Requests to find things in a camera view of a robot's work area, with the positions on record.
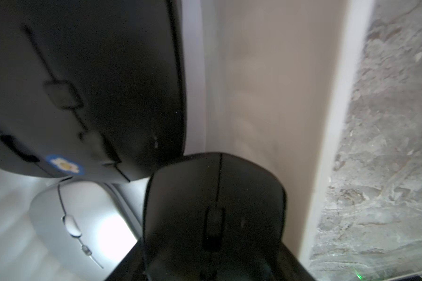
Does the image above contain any silver mouse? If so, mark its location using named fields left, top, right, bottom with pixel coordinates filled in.
left=29, top=180, right=138, bottom=281

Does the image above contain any black mouse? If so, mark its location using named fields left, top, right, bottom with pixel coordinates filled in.
left=143, top=153, right=286, bottom=281
left=0, top=1, right=186, bottom=183

